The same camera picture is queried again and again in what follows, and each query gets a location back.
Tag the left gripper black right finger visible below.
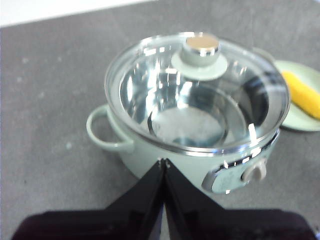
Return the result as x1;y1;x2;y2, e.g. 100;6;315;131
164;158;317;240

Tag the pale green electric steamer pot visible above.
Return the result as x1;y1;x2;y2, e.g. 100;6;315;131
86;46;281;198

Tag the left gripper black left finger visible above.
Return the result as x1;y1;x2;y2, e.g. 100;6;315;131
11;159;165;240

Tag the glass lid with green knob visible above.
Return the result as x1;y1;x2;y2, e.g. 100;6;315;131
104;31;292;157

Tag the yellow corn cob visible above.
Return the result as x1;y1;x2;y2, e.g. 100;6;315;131
281;70;320;118

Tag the pale green round plate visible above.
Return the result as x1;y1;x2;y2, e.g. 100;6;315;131
273;59;320;133

